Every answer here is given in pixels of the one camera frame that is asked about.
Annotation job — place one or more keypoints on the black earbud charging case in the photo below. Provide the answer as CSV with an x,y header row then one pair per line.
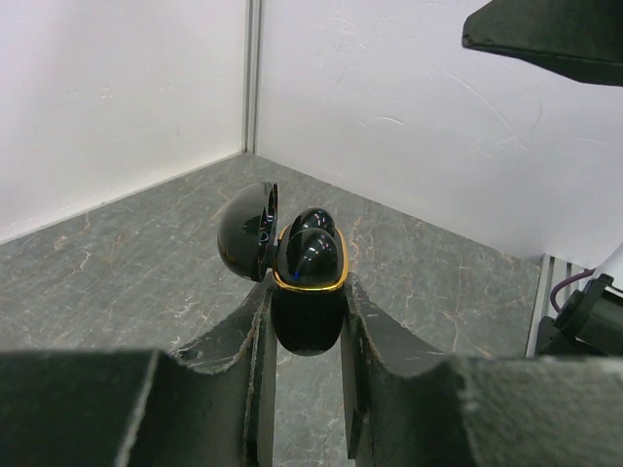
x,y
307,319

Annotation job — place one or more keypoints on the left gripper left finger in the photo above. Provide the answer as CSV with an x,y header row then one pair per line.
x,y
208,403

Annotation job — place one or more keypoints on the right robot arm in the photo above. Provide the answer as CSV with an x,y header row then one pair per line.
x,y
581,315

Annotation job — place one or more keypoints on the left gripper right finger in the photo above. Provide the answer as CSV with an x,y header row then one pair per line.
x,y
408,403

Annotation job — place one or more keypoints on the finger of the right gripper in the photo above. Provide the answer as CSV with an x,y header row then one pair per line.
x,y
580,40

